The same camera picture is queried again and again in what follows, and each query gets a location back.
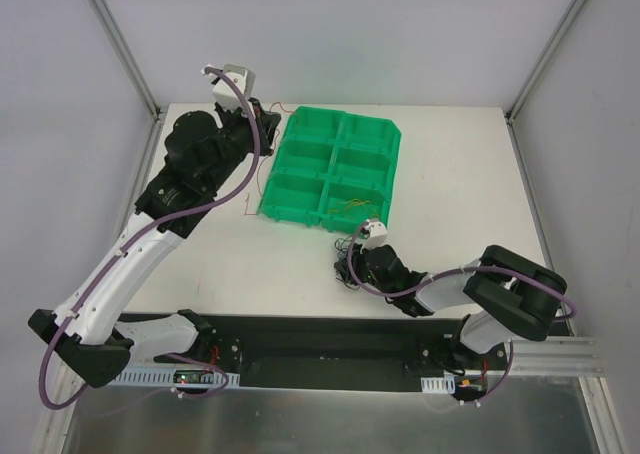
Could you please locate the aluminium frame post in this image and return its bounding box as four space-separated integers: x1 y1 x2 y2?
88 0 162 120
505 0 590 125

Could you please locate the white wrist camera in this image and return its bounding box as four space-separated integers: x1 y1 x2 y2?
202 64 255 112
357 219 388 250

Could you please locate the right white cable duct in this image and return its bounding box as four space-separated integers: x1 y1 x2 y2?
420 373 456 395

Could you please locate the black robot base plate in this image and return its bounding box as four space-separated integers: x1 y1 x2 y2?
119 311 574 390

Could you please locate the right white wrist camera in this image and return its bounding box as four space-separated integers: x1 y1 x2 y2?
357 219 388 250

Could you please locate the yellow cable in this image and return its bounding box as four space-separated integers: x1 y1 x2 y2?
329 197 387 221

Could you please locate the left aluminium frame post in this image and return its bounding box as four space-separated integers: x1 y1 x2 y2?
88 0 162 120

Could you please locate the white cable duct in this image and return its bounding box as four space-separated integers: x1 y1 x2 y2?
108 366 240 389
420 373 456 395

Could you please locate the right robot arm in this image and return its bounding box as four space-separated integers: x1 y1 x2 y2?
334 243 567 375

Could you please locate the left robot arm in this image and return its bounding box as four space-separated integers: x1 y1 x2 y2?
28 98 281 388

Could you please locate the left white cable duct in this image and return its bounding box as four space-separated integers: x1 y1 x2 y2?
108 366 240 389

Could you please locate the green six-compartment bin tray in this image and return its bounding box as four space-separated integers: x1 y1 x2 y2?
257 106 402 234

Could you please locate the right aluminium frame post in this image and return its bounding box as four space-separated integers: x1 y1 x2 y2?
505 0 590 125

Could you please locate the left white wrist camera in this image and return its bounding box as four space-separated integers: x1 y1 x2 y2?
202 64 255 112

